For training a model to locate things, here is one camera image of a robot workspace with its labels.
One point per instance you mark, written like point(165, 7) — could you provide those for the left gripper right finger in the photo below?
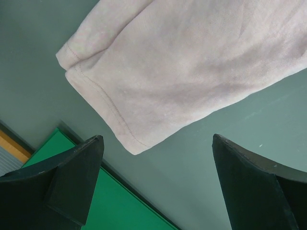
point(259, 194)

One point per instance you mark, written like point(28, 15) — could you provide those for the pink t shirt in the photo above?
point(152, 67)

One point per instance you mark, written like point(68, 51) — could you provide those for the wooden rack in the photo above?
point(15, 149)

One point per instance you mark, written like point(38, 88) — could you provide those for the green book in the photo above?
point(115, 205)

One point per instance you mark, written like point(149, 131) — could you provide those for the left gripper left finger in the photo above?
point(53, 194)

